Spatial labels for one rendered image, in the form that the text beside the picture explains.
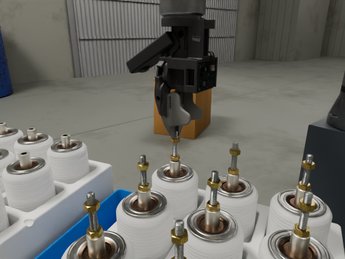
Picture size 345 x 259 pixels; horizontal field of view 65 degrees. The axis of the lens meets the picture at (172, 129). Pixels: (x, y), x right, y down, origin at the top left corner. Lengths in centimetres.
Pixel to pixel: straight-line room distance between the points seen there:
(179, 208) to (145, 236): 12
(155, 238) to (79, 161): 33
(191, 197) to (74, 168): 31
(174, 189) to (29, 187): 30
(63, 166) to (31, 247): 19
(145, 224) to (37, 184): 28
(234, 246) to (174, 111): 24
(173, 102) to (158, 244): 24
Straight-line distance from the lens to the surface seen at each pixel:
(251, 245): 52
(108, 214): 76
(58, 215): 66
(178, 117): 48
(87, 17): 360
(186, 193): 54
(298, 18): 575
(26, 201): 65
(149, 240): 46
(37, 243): 65
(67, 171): 71
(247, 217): 52
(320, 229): 50
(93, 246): 38
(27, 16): 343
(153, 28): 409
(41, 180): 64
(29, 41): 342
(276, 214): 50
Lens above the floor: 52
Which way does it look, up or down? 20 degrees down
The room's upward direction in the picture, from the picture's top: straight up
